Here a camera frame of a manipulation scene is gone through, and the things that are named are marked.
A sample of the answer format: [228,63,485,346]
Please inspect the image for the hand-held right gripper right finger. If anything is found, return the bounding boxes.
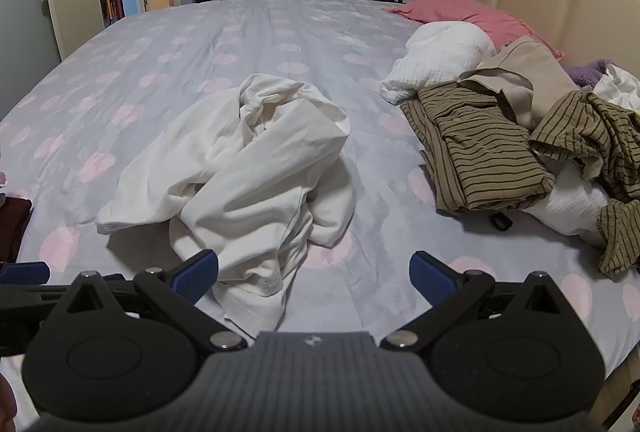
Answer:
[381,250,587,354]

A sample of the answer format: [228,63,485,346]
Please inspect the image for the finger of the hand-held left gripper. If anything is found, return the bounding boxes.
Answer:
[0,261,52,286]

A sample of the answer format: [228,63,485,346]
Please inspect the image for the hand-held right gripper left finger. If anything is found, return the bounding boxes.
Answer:
[42,249,249,354]

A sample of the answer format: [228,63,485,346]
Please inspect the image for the white t-shirt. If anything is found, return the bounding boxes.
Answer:
[95,73,357,330]

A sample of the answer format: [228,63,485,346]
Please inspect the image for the dark red printed cushion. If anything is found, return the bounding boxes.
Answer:
[0,196,34,263]

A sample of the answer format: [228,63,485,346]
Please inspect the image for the olive striped garment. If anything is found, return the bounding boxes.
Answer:
[529,91,640,277]
[400,82,557,214]

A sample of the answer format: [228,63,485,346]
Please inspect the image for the white crinkled cloth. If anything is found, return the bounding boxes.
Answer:
[525,162,617,249]

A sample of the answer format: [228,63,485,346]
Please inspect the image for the bed with pink dotted sheet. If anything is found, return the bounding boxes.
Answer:
[0,0,640,383]

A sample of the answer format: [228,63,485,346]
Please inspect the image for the white ribbed garment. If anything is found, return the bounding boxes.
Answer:
[380,21,498,105]

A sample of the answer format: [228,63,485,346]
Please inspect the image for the beige garment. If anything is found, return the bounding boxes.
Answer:
[457,36,581,130]

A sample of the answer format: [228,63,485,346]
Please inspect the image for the purple fluffy cloth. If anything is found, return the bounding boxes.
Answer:
[565,58,615,90]

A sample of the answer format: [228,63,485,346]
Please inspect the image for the pink pillow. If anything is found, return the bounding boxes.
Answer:
[382,0,566,60]

